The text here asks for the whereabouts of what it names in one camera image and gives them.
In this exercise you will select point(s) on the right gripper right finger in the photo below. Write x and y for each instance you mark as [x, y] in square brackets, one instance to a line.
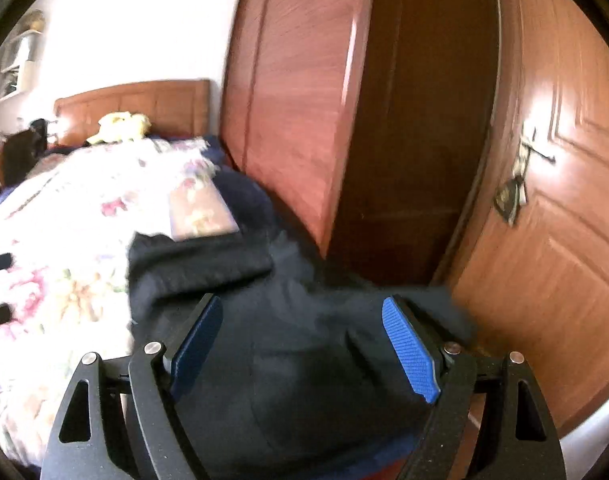
[517, 438]

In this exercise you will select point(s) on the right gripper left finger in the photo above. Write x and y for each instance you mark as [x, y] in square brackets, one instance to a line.
[89, 439]

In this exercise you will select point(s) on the black trench coat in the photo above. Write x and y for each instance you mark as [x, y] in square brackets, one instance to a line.
[301, 382]

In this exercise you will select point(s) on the floral bed blanket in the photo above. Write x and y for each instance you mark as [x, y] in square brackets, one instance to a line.
[57, 317]

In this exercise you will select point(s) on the wooden room door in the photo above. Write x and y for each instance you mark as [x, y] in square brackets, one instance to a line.
[541, 287]

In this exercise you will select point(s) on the navy bed sheet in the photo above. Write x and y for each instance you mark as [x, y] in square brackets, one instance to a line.
[234, 194]

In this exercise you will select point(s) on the yellow plush toy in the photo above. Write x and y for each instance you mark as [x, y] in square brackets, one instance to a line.
[120, 127]

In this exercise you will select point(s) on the wooden bed headboard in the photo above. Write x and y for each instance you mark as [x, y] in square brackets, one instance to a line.
[177, 109]

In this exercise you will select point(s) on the wooden louvered wardrobe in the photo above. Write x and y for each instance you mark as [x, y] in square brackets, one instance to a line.
[367, 120]

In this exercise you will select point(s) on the metal door handle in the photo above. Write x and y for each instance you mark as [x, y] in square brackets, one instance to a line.
[512, 196]

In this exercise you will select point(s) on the white wall shelf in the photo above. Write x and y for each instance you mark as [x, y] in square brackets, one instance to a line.
[20, 54]

